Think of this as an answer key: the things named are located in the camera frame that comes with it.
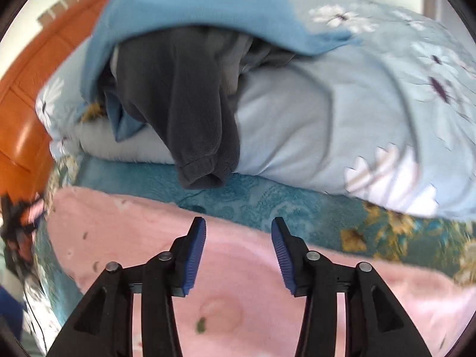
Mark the dark grey pants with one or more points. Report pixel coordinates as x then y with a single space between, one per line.
186 108

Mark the teal floral bed sheet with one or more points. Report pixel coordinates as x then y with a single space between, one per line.
282 204

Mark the light blue floral quilt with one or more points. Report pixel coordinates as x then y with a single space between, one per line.
334 119

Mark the blue shirt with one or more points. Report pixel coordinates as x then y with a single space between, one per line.
193 11

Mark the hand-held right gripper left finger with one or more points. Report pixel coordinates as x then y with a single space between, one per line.
196 253

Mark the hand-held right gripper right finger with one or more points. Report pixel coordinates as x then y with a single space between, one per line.
282 256

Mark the orange wooden headboard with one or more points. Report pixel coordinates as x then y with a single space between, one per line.
33 81

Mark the pink fleece blanket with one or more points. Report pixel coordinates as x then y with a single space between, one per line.
241 297

